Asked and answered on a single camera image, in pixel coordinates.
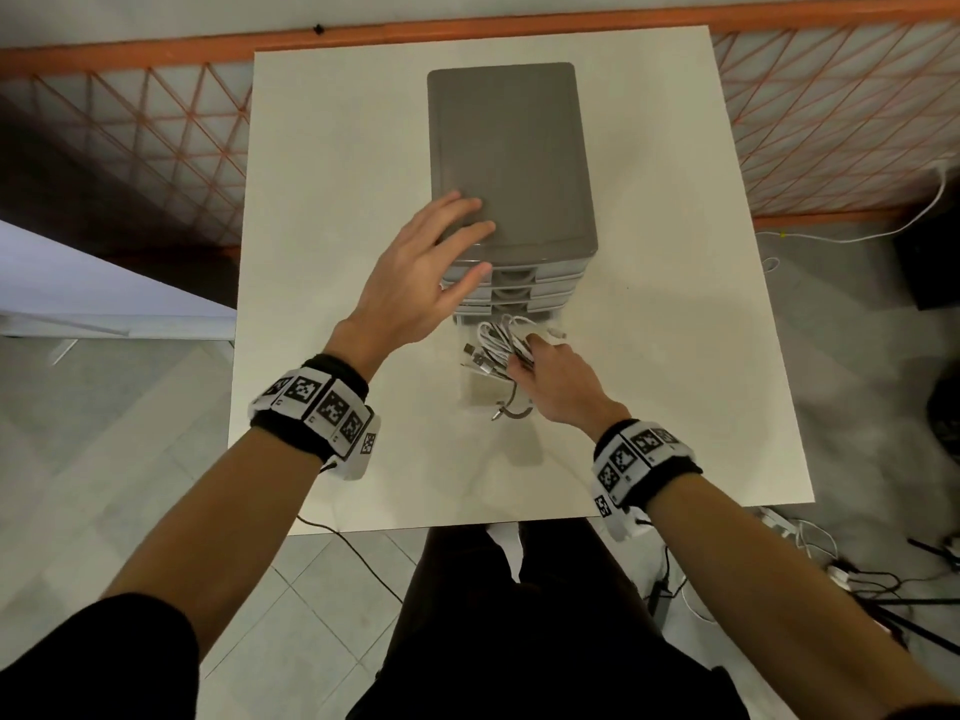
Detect person's right forearm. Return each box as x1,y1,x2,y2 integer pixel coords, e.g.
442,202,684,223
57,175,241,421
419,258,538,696
643,472,918,720

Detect white panel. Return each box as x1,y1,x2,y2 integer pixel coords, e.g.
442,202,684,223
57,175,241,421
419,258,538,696
0,220,238,343

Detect black box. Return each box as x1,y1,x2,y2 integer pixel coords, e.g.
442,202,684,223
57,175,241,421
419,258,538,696
892,205,960,312

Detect wristband with marker tags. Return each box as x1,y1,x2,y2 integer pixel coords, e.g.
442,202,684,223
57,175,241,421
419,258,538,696
249,353,382,482
590,418,705,544

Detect bundle of white cables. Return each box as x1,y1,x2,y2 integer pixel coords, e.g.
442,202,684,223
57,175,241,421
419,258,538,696
459,313,569,383

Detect gray cable with plug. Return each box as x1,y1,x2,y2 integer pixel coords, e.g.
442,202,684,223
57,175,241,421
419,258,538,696
491,383,535,424

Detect thin black wristband cable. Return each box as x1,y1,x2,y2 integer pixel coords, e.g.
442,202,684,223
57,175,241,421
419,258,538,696
295,460,406,605

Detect long white floor cable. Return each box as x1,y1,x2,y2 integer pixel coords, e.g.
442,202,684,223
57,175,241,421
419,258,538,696
757,160,951,275

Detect person's black left sleeve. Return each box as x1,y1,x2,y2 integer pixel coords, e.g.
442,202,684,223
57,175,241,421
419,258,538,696
0,592,202,720

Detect person's black trousers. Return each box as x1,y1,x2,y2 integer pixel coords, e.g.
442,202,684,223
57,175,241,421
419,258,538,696
348,517,751,720

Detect left wristband with marker tags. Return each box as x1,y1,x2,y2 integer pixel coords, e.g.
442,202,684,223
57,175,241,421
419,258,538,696
249,353,382,482

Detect black cable with adapter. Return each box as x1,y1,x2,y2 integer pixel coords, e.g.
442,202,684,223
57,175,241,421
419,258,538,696
643,517,693,617

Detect person's left forearm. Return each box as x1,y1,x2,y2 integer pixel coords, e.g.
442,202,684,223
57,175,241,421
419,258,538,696
101,422,325,659

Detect person's left hand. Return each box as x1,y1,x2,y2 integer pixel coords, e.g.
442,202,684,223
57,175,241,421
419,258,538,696
324,190,498,383

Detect person's right hand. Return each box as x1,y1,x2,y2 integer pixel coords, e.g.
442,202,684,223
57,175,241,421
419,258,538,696
506,331,633,443

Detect right wristband with marker tags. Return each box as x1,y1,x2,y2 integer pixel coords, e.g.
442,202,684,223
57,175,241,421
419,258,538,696
590,418,705,544

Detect black tripod legs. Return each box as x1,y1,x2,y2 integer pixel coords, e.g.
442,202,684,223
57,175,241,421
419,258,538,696
855,535,960,658

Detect gray plastic drawer unit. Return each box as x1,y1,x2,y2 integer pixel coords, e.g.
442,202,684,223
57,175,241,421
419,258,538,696
426,61,600,325

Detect white power strip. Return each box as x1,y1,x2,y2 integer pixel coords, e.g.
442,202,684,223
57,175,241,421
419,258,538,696
753,505,801,542

